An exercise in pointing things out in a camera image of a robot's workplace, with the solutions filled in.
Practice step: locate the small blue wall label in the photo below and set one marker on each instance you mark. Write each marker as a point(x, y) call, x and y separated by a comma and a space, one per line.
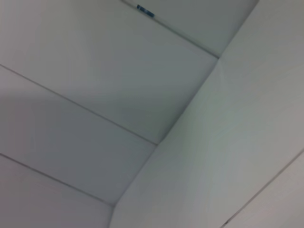
point(145, 10)

